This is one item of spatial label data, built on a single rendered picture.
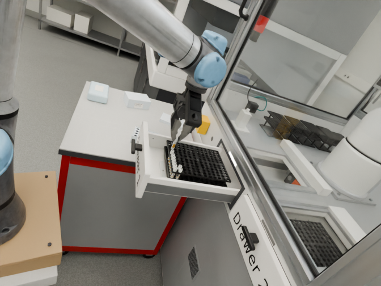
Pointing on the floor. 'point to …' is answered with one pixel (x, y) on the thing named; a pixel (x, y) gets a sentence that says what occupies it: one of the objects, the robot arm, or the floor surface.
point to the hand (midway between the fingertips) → (176, 139)
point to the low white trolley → (111, 180)
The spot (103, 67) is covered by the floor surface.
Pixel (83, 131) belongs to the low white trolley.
